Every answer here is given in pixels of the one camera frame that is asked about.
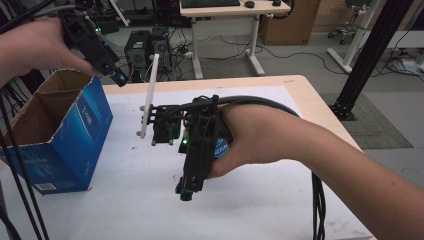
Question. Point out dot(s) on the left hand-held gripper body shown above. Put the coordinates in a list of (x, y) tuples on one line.
[(91, 46)]

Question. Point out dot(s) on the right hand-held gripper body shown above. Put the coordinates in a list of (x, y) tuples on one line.
[(200, 140)]

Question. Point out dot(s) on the blue cardboard box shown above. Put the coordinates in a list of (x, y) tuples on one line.
[(90, 133)]

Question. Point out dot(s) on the person's left hand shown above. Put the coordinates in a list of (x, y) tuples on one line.
[(33, 46)]

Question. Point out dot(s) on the person's right hand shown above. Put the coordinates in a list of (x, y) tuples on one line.
[(263, 136)]

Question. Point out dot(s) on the black computer tower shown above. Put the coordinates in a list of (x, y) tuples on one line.
[(136, 50)]

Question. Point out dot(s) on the grey computer tower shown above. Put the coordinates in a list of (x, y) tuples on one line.
[(161, 46)]

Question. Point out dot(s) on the white table mat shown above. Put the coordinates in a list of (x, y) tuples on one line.
[(250, 206)]

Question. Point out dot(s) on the black computer case with red lights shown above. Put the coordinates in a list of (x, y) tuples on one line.
[(168, 13)]

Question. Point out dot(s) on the black keyboard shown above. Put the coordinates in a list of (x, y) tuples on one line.
[(210, 3)]

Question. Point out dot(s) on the white-legged wooden desk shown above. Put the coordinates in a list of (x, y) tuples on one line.
[(220, 12)]

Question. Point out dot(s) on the large brown cardboard box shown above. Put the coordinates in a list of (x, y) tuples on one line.
[(286, 30)]

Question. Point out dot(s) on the black computer mouse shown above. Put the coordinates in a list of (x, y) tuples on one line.
[(249, 4), (276, 2)]

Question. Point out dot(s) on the grey floor mat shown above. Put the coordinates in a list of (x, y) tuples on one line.
[(376, 130)]

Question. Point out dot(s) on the white table leg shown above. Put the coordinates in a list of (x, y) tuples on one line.
[(353, 43)]

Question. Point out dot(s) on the office chair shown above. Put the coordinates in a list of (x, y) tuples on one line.
[(346, 30)]

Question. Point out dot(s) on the black aluminium post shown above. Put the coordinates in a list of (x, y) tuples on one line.
[(373, 56)]

